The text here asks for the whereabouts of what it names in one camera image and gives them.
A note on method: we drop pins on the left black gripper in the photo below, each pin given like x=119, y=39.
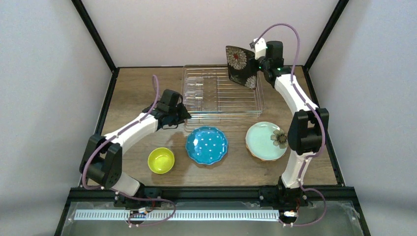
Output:
x=177, y=113

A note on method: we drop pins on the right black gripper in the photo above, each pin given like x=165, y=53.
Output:
x=260, y=64

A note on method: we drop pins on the black floral square plate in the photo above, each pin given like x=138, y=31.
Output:
x=242, y=66

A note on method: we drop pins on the clear plastic glass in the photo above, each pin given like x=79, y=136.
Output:
x=193, y=84
x=193, y=98

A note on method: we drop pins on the metal wire dish rack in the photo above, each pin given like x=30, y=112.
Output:
x=222, y=97

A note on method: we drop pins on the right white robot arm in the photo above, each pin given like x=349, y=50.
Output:
x=307, y=132

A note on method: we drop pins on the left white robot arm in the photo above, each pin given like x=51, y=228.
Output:
x=101, y=166

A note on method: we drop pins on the blue plate under square plate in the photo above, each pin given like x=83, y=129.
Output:
x=206, y=145

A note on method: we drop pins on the yellow-green small bowl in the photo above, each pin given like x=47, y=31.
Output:
x=161, y=160

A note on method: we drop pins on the light blue floral plate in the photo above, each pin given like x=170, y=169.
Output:
x=267, y=140

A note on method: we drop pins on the right black frame post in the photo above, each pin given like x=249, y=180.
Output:
x=334, y=17

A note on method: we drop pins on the black frame post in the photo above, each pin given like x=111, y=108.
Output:
x=89, y=24
x=334, y=17

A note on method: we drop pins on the white slotted cable duct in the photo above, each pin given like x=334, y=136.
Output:
x=179, y=215

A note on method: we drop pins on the left black frame post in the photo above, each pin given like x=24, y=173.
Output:
x=89, y=24

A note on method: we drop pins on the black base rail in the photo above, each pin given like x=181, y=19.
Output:
x=266, y=196

